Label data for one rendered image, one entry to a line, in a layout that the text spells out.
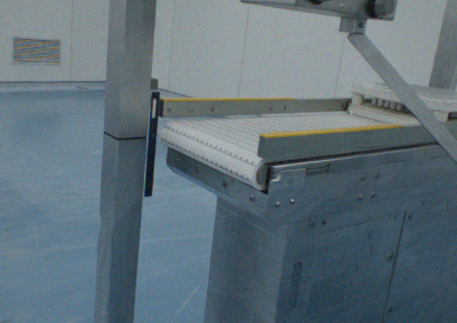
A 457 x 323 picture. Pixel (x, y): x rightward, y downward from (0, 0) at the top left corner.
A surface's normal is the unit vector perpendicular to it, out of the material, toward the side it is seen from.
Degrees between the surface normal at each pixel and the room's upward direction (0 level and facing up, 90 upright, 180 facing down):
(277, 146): 90
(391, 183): 90
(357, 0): 90
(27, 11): 90
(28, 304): 0
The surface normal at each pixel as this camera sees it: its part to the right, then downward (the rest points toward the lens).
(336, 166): 0.62, 0.26
